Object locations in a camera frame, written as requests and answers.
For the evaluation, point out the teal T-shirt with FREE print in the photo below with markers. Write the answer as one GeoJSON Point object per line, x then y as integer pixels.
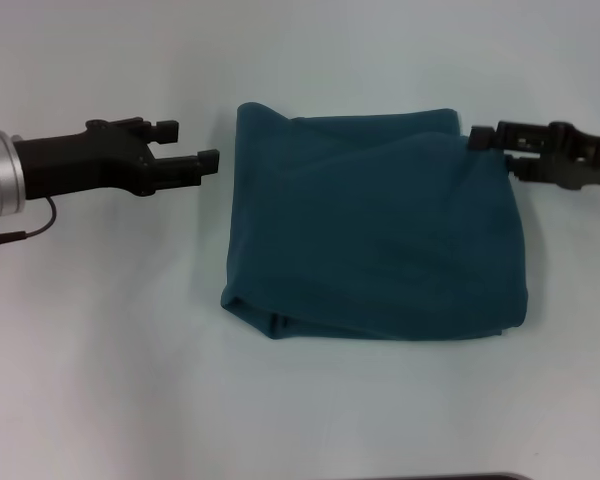
{"type": "Point", "coordinates": [370, 225]}

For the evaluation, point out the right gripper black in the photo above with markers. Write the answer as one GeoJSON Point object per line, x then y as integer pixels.
{"type": "Point", "coordinates": [585, 155]}

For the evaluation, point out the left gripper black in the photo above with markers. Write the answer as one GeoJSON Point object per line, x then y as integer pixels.
{"type": "Point", "coordinates": [80, 162]}

